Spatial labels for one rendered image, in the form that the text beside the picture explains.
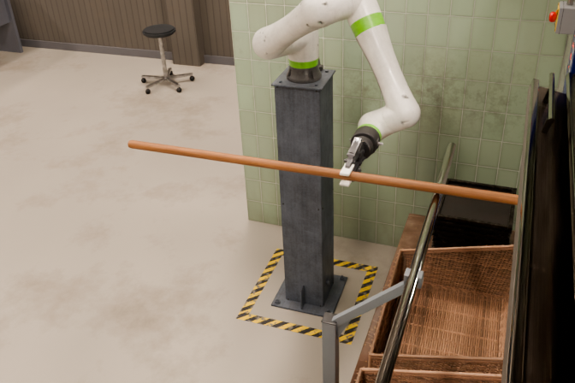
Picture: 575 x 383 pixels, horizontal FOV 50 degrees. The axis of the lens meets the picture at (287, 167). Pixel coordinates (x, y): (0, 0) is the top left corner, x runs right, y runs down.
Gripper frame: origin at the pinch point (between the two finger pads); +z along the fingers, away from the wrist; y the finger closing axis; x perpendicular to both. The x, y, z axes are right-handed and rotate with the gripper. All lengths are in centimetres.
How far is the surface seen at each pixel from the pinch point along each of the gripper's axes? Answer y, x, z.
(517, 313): -26, -51, 76
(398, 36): -5, 9, -122
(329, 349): 34, -7, 40
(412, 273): 1.4, -28.0, 39.3
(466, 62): 6, -23, -122
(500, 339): 60, -53, -5
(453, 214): 36, -31, -42
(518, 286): -26, -51, 69
